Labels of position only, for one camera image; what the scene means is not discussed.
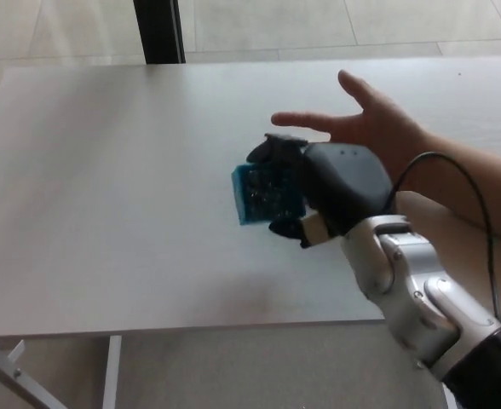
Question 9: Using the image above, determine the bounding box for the person's bare hand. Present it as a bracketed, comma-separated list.
[272, 69, 437, 179]

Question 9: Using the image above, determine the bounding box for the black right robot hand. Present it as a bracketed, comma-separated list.
[245, 132, 396, 250]

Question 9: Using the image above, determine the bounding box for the blue textured cube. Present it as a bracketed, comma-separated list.
[230, 163, 308, 227]

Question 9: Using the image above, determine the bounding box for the person's bare forearm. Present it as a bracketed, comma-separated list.
[397, 135, 501, 248]

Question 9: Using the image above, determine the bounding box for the white table leg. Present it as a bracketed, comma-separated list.
[102, 335, 124, 409]

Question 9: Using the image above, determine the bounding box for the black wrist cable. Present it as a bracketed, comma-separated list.
[387, 152, 501, 320]

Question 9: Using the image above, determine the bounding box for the black vertical post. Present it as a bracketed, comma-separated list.
[133, 0, 187, 66]

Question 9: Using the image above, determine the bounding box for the white table frame bracket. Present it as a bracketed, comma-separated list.
[0, 338, 66, 409]

